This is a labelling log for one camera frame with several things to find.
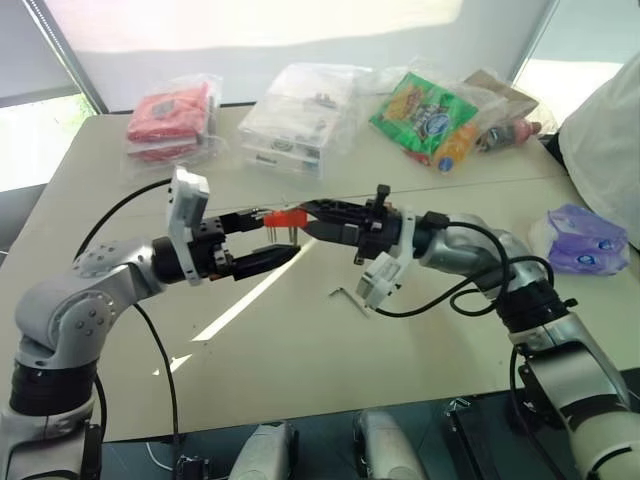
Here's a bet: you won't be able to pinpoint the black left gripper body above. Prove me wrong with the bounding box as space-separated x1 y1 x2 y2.
189 214 240 282

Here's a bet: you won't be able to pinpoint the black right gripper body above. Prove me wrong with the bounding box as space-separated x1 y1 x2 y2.
343 183 404 266

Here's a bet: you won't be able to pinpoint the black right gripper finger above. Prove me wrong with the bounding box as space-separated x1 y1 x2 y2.
301 198 371 224
304 221 359 247

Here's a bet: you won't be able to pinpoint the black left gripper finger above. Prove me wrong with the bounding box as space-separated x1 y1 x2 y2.
230 243 303 281
219 208 265 236

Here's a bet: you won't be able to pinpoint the red hex key holder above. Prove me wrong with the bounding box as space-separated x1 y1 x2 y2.
263 209 307 231

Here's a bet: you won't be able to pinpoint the loose silver hex key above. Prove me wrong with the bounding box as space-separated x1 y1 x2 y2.
328 285 370 318

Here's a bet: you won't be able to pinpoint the clear plastic drawer box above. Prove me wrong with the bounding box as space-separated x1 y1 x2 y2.
236 62 362 182

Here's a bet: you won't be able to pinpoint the orange drink bottle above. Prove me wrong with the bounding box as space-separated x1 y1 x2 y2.
431 122 481 176

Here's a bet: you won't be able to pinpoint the green snack bag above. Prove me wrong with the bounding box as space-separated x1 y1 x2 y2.
368 71 480 152

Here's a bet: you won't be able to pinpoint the bagged red packages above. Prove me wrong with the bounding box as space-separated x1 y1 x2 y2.
122 73 224 179

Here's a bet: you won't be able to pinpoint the clear crumpled plastic bag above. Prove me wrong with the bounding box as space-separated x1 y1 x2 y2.
349 55 559 177

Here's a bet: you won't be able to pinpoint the dark cola bottle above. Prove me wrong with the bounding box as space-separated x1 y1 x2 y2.
474 117 544 154

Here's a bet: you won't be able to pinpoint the brown paper bag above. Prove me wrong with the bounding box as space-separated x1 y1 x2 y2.
462 67 541 126

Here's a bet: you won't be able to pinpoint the silver rounded robot leg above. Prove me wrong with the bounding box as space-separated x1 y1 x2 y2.
233 421 301 480
351 409 427 480

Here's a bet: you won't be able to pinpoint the purple tissue pack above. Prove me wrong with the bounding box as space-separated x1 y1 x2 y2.
529 202 631 277

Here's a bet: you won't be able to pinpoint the white cloth bundle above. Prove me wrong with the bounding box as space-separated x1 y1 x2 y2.
556 58 640 252

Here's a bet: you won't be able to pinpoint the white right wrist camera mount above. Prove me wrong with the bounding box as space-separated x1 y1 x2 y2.
353 204 419 307

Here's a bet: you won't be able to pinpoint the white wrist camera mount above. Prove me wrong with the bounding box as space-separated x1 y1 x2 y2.
353 204 419 307
166 167 211 287

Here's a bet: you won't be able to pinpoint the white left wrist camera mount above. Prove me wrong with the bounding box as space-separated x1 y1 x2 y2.
166 167 211 287

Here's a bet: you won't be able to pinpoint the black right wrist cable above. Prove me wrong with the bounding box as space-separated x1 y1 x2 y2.
373 212 557 319

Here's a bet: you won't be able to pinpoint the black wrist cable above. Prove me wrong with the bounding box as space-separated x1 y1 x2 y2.
73 178 175 264
373 212 557 319

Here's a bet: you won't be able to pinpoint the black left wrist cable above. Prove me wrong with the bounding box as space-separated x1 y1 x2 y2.
73 178 175 264

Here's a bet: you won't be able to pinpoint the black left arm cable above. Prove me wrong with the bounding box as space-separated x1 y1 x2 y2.
93 302 182 464

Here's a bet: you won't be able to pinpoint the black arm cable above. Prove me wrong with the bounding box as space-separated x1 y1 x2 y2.
508 344 570 480
93 302 182 464

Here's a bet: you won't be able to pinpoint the thin white cable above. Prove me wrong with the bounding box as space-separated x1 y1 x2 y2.
145 440 175 472

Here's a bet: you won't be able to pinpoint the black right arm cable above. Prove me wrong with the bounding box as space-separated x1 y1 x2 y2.
508 344 570 480

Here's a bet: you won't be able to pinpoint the dark window frame post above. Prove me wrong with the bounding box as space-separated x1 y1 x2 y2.
35 0 109 117

